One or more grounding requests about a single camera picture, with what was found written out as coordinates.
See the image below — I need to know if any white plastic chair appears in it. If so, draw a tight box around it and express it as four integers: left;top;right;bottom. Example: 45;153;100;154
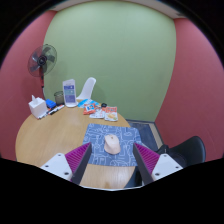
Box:
75;76;97;102

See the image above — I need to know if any black standing fan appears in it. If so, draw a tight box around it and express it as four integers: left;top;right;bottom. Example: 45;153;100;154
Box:
27;43;58;101

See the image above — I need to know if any dark blue floor mat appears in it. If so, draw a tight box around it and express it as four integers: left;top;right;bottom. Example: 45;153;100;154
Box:
126;120;164;151

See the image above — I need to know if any orange and white snack packet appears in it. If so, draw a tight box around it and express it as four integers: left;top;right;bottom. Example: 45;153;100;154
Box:
104;105;119;122

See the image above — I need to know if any blue patterned mouse pad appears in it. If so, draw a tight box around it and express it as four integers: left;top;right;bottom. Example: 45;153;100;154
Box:
82;123;144;168

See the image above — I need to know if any black mesh pen cup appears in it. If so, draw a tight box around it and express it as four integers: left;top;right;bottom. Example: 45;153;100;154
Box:
53;90;65;107

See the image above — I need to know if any pale pink computer mouse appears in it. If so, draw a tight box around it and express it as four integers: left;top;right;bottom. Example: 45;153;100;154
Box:
103;134;121;155

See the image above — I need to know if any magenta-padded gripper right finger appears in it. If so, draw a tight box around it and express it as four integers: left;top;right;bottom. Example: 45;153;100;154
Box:
133;143;184;185

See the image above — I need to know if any light blue packet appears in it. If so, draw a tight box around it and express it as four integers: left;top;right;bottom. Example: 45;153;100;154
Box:
77;98;100;109

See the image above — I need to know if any white tissue box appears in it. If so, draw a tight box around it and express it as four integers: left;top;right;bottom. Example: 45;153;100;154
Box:
28;94;48;120

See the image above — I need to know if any red-capped whiteboard marker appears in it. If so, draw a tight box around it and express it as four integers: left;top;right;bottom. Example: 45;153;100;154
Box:
38;109;51;120

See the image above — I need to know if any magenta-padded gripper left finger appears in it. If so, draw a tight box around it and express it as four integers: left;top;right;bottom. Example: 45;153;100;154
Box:
40;142;93;185

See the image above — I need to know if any black chair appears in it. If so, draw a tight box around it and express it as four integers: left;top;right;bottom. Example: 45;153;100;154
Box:
124;135;207;188

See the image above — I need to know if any black whiteboard marker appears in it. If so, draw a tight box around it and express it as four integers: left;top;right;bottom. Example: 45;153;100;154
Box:
48;104;66;116

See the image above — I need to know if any blue whiteboard eraser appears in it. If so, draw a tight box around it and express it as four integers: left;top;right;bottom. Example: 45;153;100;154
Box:
45;98;57;110

